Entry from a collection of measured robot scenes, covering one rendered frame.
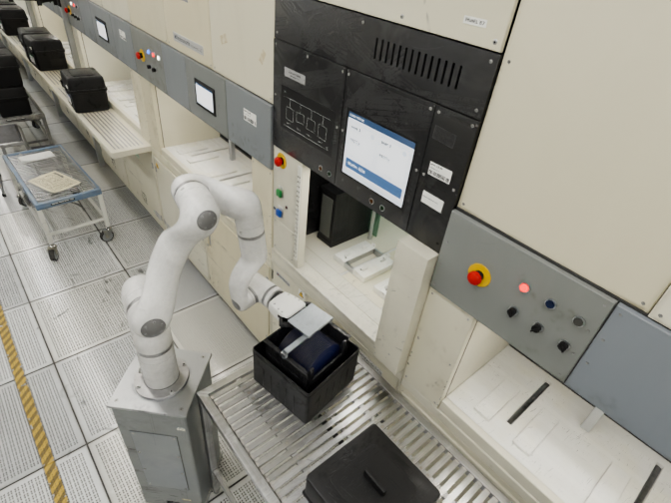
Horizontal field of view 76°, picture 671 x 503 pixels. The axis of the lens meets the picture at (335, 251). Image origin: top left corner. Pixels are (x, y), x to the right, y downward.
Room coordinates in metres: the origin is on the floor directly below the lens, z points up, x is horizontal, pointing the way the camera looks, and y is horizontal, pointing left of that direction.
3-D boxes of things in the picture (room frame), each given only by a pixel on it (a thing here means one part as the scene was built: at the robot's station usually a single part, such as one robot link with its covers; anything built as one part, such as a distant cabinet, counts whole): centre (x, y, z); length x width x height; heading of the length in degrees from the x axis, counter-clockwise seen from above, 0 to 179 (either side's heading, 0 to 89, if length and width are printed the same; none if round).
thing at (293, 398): (1.02, 0.06, 0.85); 0.28 x 0.28 x 0.17; 54
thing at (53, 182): (2.67, 2.08, 0.47); 0.31 x 0.23 x 0.02; 66
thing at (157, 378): (0.95, 0.57, 0.85); 0.19 x 0.19 x 0.18
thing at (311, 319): (1.02, 0.06, 0.93); 0.24 x 0.20 x 0.32; 144
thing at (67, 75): (3.30, 2.09, 0.93); 0.30 x 0.28 x 0.26; 41
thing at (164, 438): (0.95, 0.57, 0.38); 0.28 x 0.28 x 0.76; 89
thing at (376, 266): (1.63, -0.14, 0.89); 0.22 x 0.21 x 0.04; 134
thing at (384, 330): (1.65, -0.30, 0.98); 0.95 x 0.88 x 1.95; 134
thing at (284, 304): (1.09, 0.15, 1.06); 0.11 x 0.10 x 0.07; 54
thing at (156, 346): (0.98, 0.59, 1.07); 0.19 x 0.12 x 0.24; 35
